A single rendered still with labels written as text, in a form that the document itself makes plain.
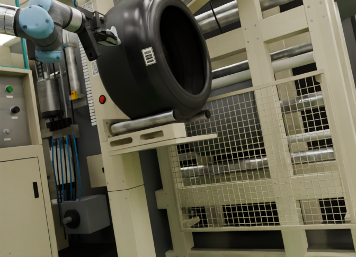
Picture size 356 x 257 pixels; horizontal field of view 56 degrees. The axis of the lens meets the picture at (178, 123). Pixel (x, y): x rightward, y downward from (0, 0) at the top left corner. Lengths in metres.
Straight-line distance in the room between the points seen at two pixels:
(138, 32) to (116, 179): 0.70
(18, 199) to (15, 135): 0.30
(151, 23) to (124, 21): 0.11
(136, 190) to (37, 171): 0.47
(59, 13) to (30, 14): 0.18
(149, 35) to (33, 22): 0.50
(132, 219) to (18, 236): 0.49
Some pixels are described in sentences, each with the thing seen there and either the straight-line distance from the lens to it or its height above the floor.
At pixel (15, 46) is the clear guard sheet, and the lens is 1.85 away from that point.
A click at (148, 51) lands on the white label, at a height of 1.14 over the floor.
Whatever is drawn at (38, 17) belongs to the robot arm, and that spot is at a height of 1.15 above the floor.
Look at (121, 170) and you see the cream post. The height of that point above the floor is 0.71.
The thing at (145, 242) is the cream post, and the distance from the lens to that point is 1.70.
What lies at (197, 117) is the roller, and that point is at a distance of 1.58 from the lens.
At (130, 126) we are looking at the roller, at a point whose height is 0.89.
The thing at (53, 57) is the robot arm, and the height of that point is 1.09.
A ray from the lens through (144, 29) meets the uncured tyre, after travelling 1.31.
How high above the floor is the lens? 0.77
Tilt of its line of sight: 4 degrees up
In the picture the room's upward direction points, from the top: 10 degrees counter-clockwise
